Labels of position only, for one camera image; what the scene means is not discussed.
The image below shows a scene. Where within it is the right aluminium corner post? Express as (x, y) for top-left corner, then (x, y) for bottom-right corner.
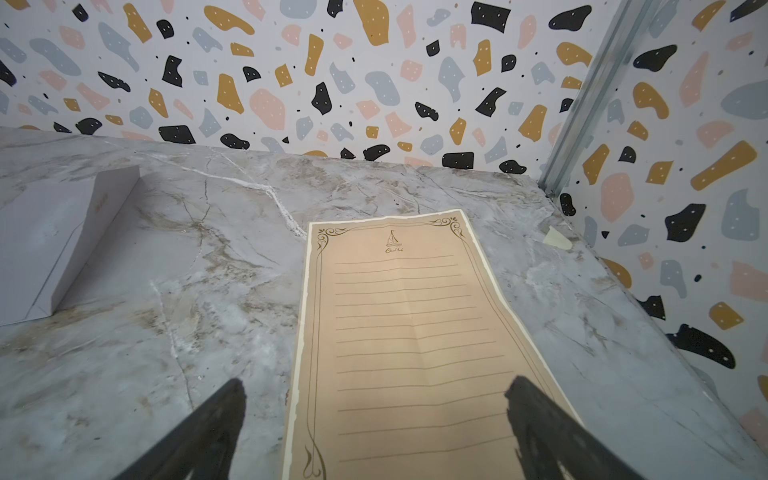
(538, 0), (661, 198)

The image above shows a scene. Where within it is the lavender envelope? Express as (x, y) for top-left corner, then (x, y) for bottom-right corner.
(1, 165), (140, 326)

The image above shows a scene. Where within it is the small pale paper scrap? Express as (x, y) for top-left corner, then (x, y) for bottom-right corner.
(543, 226), (573, 251)

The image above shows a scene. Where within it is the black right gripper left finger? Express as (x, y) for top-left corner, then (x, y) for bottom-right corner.
(117, 379), (246, 480)

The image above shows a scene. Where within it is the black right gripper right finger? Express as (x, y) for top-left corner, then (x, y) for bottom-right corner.
(505, 376), (641, 479)

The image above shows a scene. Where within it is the beige lined letter paper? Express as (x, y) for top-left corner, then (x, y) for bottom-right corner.
(281, 209), (572, 479)

